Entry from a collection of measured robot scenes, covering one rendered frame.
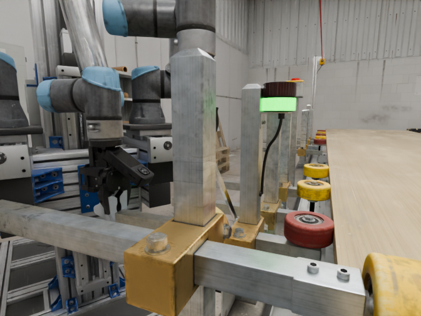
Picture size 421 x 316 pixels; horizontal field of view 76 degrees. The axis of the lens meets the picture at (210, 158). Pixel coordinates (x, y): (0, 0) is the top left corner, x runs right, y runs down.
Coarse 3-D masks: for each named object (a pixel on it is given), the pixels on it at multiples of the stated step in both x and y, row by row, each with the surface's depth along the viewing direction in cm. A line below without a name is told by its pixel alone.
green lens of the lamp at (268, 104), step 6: (264, 102) 47; (270, 102) 46; (276, 102) 46; (282, 102) 46; (288, 102) 46; (294, 102) 47; (264, 108) 47; (270, 108) 46; (276, 108) 46; (282, 108) 46; (288, 108) 46; (294, 108) 47
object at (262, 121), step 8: (272, 96) 46; (280, 96) 46; (288, 96) 46; (264, 112) 48; (272, 112) 48; (280, 112) 47; (288, 112) 46; (264, 120) 51; (280, 120) 49; (280, 128) 49; (264, 160) 51; (264, 168) 52
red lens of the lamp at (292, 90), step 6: (264, 84) 47; (270, 84) 46; (276, 84) 45; (282, 84) 45; (288, 84) 45; (294, 84) 46; (264, 90) 47; (270, 90) 46; (276, 90) 45; (282, 90) 45; (288, 90) 45; (294, 90) 46; (264, 96) 47; (294, 96) 47
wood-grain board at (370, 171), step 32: (352, 160) 105; (384, 160) 105; (416, 160) 105; (352, 192) 62; (384, 192) 62; (416, 192) 62; (352, 224) 45; (384, 224) 45; (416, 224) 45; (352, 256) 35; (416, 256) 35
